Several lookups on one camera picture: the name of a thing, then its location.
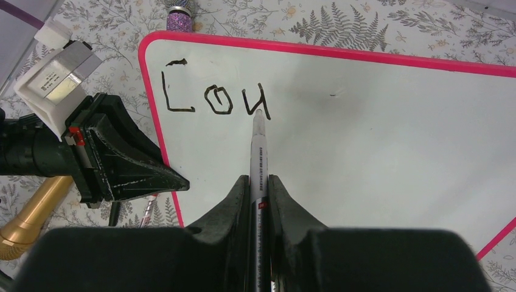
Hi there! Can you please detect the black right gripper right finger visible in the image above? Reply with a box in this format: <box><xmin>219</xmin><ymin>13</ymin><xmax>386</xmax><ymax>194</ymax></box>
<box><xmin>268</xmin><ymin>175</ymin><xmax>490</xmax><ymax>291</ymax></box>

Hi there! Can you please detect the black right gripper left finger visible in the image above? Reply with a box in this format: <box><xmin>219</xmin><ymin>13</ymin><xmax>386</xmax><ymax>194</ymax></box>
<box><xmin>10</xmin><ymin>175</ymin><xmax>249</xmax><ymax>291</ymax></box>

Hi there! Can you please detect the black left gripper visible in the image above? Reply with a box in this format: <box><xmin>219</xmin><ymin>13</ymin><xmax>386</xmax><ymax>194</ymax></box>
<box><xmin>1</xmin><ymin>93</ymin><xmax>190</xmax><ymax>209</ymax></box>

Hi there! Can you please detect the white marker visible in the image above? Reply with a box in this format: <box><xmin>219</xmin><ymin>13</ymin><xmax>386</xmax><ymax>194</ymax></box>
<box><xmin>247</xmin><ymin>109</ymin><xmax>271</xmax><ymax>291</ymax></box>

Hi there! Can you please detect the black marker cap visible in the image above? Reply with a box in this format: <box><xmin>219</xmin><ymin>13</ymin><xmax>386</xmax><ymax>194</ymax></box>
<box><xmin>108</xmin><ymin>201</ymin><xmax>121</xmax><ymax>227</ymax></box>

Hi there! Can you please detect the pink framed whiteboard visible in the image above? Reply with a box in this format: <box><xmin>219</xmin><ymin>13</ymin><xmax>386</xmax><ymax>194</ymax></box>
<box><xmin>138</xmin><ymin>31</ymin><xmax>515</xmax><ymax>258</ymax></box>

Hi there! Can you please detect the red capped marker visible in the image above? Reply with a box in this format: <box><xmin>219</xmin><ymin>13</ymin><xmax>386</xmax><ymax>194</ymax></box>
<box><xmin>139</xmin><ymin>193</ymin><xmax>158</xmax><ymax>228</ymax></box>

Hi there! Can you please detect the purple glitter cylinder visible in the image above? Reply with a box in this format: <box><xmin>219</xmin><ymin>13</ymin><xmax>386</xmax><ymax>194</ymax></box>
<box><xmin>165</xmin><ymin>0</ymin><xmax>193</xmax><ymax>33</ymax></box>

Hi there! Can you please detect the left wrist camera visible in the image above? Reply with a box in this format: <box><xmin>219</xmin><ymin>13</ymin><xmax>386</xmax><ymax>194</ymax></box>
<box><xmin>14</xmin><ymin>17</ymin><xmax>103</xmax><ymax>141</ymax></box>

